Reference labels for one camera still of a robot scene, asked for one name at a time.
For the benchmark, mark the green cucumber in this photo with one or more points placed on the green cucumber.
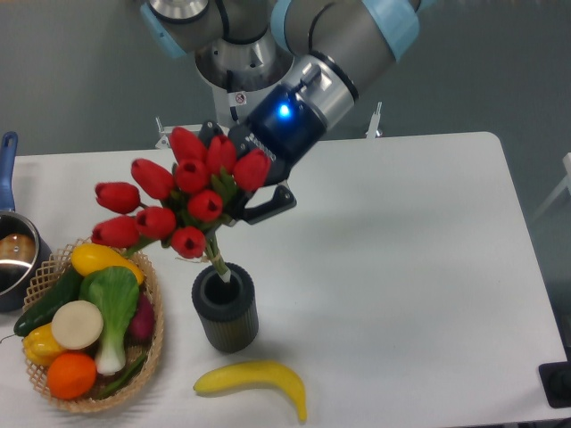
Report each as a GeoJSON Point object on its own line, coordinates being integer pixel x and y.
{"type": "Point", "coordinates": [65, 290]}

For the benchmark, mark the yellow bell pepper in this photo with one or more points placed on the yellow bell pepper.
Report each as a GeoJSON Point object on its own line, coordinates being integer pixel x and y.
{"type": "Point", "coordinates": [40, 346]}

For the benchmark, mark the red tulip bouquet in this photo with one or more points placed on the red tulip bouquet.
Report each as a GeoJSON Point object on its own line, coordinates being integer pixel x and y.
{"type": "Point", "coordinates": [179, 207]}

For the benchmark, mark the woven wicker basket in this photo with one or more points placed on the woven wicker basket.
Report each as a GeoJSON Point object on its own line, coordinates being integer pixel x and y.
{"type": "Point", "coordinates": [46, 276]}

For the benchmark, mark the yellow banana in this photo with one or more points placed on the yellow banana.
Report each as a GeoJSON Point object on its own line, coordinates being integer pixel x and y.
{"type": "Point", "coordinates": [256, 373]}

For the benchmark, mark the green bean pod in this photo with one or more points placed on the green bean pod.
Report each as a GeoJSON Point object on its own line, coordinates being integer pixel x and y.
{"type": "Point", "coordinates": [124, 378]}

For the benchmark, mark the green bok choy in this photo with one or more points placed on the green bok choy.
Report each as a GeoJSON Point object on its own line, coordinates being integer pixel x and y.
{"type": "Point", "coordinates": [114, 291]}

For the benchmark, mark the dark ribbed vase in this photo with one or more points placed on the dark ribbed vase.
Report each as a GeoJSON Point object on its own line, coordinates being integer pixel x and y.
{"type": "Point", "coordinates": [227, 311]}

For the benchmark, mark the blue handled saucepan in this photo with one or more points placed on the blue handled saucepan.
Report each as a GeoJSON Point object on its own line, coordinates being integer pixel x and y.
{"type": "Point", "coordinates": [22, 248]}

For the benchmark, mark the black device at table edge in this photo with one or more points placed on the black device at table edge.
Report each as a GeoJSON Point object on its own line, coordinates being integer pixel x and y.
{"type": "Point", "coordinates": [555, 379]}

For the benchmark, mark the purple red radish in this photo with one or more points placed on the purple red radish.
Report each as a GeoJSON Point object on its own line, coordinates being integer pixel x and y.
{"type": "Point", "coordinates": [142, 323]}

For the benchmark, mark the yellow squash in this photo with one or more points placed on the yellow squash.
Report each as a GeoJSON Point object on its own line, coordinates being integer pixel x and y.
{"type": "Point", "coordinates": [88, 258]}

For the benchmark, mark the orange fruit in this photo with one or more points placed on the orange fruit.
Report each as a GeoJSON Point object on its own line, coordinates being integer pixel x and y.
{"type": "Point", "coordinates": [71, 375]}

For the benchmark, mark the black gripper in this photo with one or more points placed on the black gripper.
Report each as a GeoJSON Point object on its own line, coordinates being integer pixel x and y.
{"type": "Point", "coordinates": [284, 128]}

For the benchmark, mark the white frame at right edge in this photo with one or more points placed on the white frame at right edge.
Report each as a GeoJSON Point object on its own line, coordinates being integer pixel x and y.
{"type": "Point", "coordinates": [559, 193]}

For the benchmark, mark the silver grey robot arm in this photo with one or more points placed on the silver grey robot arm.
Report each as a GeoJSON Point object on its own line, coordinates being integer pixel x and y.
{"type": "Point", "coordinates": [283, 73]}

